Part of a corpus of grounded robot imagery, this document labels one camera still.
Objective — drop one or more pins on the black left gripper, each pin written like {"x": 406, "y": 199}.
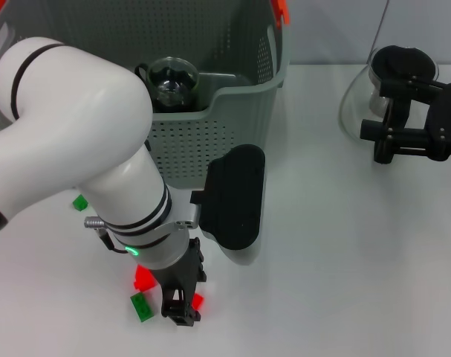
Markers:
{"x": 180, "y": 271}

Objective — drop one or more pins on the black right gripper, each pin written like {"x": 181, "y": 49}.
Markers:
{"x": 446, "y": 122}

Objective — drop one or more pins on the green toy brick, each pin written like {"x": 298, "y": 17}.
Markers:
{"x": 80, "y": 202}
{"x": 142, "y": 306}

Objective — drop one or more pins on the glass teacup black sleeve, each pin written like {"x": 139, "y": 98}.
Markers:
{"x": 173, "y": 78}

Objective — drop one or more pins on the small red square block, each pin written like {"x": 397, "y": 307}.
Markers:
{"x": 199, "y": 302}

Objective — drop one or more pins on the bright red curved block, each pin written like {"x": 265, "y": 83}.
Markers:
{"x": 143, "y": 279}

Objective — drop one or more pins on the grey perforated plastic storage bin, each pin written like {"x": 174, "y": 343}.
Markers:
{"x": 247, "y": 111}

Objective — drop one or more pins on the left gripper silver plug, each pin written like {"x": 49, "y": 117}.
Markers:
{"x": 94, "y": 222}

